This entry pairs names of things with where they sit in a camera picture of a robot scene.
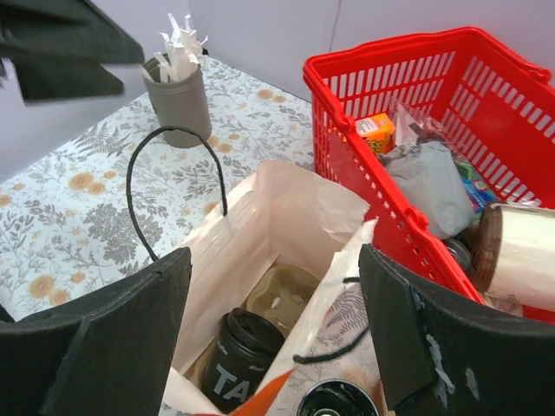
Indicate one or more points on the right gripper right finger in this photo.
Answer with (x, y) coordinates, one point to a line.
(440, 353)

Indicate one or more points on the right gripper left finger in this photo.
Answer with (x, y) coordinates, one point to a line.
(106, 353)

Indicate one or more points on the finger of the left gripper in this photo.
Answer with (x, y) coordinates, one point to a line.
(59, 49)

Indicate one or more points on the black paper coffee cup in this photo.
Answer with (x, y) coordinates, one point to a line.
(336, 397)

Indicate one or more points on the orange paper gift bag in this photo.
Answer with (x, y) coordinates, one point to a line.
(281, 214)

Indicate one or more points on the beige tape roll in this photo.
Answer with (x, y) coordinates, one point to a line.
(513, 257)

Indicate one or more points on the grey cup with straws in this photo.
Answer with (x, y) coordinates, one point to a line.
(175, 86)

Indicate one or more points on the floral patterned table mat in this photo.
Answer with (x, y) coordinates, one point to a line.
(98, 208)

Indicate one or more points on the grey crumpled bag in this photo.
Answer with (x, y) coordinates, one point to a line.
(428, 178)

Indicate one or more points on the orange snack packet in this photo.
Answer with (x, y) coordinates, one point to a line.
(377, 132)

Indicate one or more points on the red plastic shopping basket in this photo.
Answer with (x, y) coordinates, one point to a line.
(450, 139)

